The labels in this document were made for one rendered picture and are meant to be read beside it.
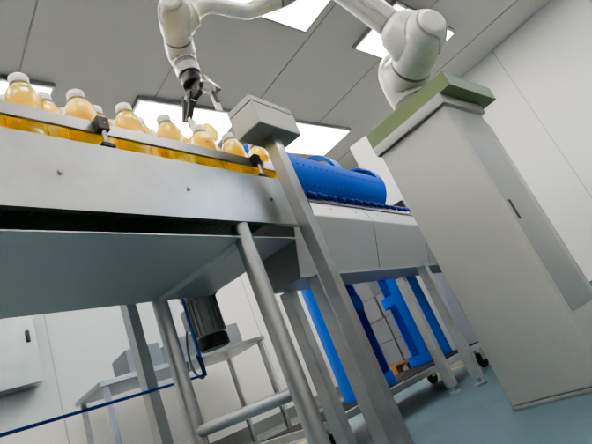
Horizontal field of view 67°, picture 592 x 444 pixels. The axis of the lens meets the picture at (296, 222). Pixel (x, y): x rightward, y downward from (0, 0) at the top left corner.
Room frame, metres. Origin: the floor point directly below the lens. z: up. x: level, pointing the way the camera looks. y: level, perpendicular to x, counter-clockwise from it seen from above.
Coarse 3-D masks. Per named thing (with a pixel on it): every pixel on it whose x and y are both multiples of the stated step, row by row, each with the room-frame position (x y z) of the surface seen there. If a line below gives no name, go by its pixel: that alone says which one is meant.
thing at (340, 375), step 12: (348, 288) 2.54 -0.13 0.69; (312, 300) 2.36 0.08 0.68; (360, 300) 2.42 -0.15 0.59; (312, 312) 2.39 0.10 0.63; (360, 312) 2.52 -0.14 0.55; (324, 324) 2.34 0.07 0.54; (324, 336) 2.37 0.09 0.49; (372, 336) 2.51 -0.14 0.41; (324, 348) 2.41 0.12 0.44; (336, 360) 2.36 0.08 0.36; (384, 360) 2.50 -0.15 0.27; (336, 372) 2.39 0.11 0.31; (384, 372) 2.54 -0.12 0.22; (348, 384) 2.35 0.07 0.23; (348, 396) 2.37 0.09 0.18
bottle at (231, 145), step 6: (228, 138) 1.22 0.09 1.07; (234, 138) 1.24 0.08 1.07; (228, 144) 1.21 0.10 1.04; (234, 144) 1.21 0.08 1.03; (240, 144) 1.23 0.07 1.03; (222, 150) 1.23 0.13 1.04; (228, 150) 1.21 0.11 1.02; (234, 150) 1.21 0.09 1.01; (240, 150) 1.22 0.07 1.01; (246, 156) 1.23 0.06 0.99; (228, 162) 1.22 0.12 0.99; (234, 168) 1.21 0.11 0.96; (240, 168) 1.21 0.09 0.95; (246, 168) 1.22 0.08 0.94
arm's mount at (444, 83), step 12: (444, 72) 1.34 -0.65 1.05; (432, 84) 1.36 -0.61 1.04; (444, 84) 1.34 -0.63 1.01; (456, 84) 1.37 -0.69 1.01; (468, 84) 1.45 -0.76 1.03; (420, 96) 1.40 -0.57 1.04; (432, 96) 1.38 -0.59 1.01; (456, 96) 1.44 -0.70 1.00; (468, 96) 1.47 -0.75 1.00; (480, 96) 1.51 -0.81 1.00; (492, 96) 1.58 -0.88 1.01; (408, 108) 1.44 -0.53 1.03; (384, 120) 1.51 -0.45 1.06; (396, 120) 1.48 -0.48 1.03; (372, 132) 1.56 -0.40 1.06; (384, 132) 1.53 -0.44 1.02; (372, 144) 1.58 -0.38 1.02
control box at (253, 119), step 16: (240, 112) 1.12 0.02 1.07; (256, 112) 1.10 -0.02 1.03; (272, 112) 1.17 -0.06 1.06; (288, 112) 1.25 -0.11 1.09; (240, 128) 1.13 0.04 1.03; (256, 128) 1.12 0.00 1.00; (272, 128) 1.16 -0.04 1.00; (288, 128) 1.21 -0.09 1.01; (256, 144) 1.21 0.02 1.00; (288, 144) 1.29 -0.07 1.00
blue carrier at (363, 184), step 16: (304, 160) 1.63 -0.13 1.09; (320, 160) 1.92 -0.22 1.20; (304, 176) 1.62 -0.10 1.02; (320, 176) 1.71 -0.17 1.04; (336, 176) 1.82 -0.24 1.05; (352, 176) 1.95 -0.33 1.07; (368, 176) 2.10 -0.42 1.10; (320, 192) 1.75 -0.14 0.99; (336, 192) 1.84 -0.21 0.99; (352, 192) 1.95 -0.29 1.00; (368, 192) 2.08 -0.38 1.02; (384, 192) 2.22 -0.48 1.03
